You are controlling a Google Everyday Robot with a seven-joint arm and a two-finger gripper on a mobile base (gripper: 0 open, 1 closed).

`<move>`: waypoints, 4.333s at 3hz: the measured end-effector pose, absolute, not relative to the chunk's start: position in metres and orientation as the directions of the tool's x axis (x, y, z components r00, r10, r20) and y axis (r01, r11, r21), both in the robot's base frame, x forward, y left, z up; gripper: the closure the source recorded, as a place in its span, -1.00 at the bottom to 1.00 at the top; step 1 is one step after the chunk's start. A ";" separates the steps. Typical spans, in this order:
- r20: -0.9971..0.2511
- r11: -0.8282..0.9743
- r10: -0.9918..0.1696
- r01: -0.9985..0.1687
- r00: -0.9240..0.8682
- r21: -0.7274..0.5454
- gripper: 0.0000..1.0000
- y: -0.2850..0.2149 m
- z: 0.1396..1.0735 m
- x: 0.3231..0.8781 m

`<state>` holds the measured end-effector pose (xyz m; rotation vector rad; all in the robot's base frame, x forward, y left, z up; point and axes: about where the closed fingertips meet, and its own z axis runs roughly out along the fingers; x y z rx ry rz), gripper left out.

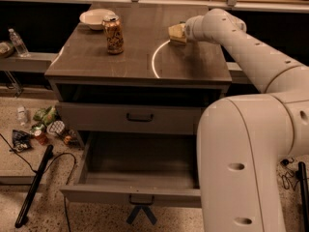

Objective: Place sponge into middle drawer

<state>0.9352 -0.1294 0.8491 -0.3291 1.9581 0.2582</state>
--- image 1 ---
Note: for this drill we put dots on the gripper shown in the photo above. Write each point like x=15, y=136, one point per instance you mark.
x=189, y=29

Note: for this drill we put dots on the green yellow sponge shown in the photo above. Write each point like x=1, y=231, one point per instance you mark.
x=175, y=41

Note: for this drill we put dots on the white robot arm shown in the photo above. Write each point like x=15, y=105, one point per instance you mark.
x=240, y=139

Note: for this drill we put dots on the grey drawer cabinet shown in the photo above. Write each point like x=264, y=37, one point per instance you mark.
x=151, y=71

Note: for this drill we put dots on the grey upper drawer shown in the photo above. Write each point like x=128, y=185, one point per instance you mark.
x=130, y=118

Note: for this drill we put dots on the open grey lower drawer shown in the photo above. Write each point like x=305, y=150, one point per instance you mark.
x=137, y=169

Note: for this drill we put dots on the orange soda can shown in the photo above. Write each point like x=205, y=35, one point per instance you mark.
x=114, y=34

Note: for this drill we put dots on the white bowl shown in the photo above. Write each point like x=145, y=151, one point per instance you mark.
x=94, y=18

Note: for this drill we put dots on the green snack bag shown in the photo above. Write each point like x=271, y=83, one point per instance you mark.
x=46, y=115

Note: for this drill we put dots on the white patterned cup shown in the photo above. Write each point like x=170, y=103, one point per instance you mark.
x=56, y=128

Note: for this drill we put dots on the clear plastic water bottle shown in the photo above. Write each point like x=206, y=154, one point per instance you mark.
x=18, y=43

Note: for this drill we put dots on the bowl on left shelf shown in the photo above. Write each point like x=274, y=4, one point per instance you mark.
x=6, y=49

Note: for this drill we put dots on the red can on floor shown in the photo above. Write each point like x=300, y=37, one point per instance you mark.
x=41, y=137

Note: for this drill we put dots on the small plastic bottle on floor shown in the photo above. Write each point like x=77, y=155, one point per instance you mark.
x=22, y=115

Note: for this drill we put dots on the dark chip bag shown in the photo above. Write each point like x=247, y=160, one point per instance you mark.
x=21, y=140

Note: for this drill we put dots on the black pole left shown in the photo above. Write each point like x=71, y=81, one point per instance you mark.
x=22, y=216

